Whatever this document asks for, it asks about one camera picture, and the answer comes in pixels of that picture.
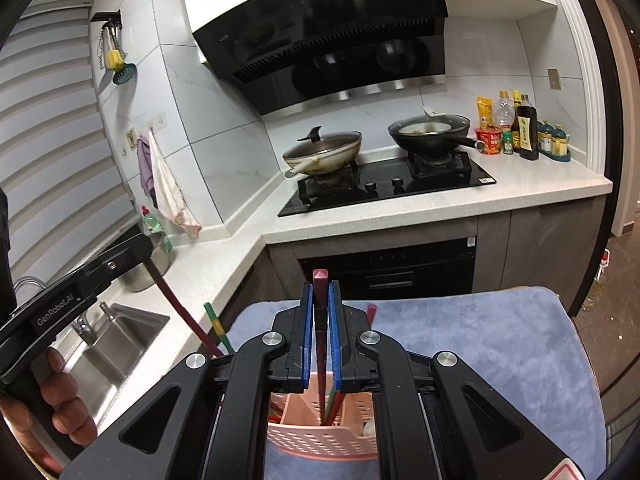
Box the black range hood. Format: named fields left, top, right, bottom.
left=192, top=0, right=449, bottom=117

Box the chrome faucet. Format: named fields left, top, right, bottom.
left=12, top=276, right=97, bottom=347

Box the built-in black oven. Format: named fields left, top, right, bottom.
left=297, top=237, right=479, bottom=302

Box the yellow packet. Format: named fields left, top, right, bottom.
left=475, top=97, right=495, bottom=130

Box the black wok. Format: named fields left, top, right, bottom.
left=387, top=106, right=487, bottom=157

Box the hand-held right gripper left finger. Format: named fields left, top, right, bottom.
left=59, top=281, right=314, bottom=480

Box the dark soy sauce bottle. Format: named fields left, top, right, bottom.
left=515, top=94, right=540, bottom=161

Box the teal spice jar rack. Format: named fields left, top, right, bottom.
left=537, top=121, right=572, bottom=164

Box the person's left hand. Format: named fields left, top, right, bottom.
left=0, top=349, right=99, bottom=477

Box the pink perforated chopstick holder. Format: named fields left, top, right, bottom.
left=266, top=371, right=377, bottom=465

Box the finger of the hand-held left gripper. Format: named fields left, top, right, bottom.
left=82, top=232, right=155, bottom=292

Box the stainless steel sink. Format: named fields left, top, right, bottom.
left=50, top=302, right=171, bottom=427

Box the blue-grey fleece blanket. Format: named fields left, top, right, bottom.
left=235, top=286, right=608, bottom=480

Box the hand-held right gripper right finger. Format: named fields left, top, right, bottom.
left=326, top=281, right=578, bottom=480

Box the white hanging towel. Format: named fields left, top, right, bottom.
left=147, top=130, right=202, bottom=239

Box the bottle with red cap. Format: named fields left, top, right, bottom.
left=582, top=250, right=611, bottom=312

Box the red instant noodle cup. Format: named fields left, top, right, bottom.
left=474, top=127, right=503, bottom=156

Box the beige frying pan with lid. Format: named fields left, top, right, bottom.
left=282, top=127, right=363, bottom=179

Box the black gas stove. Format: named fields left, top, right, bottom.
left=277, top=152, right=497, bottom=218

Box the metal strainer basket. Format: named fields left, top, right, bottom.
left=122, top=232, right=174, bottom=292

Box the green dish soap bottle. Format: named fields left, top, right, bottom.
left=141, top=206, right=167, bottom=237

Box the clear plastic bottle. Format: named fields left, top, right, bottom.
left=492, top=91, right=516, bottom=132

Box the purple cloth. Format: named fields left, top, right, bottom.
left=137, top=137, right=154, bottom=197

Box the dark red chopstick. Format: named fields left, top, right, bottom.
left=312, top=268, right=332, bottom=423
left=144, top=256, right=226, bottom=359

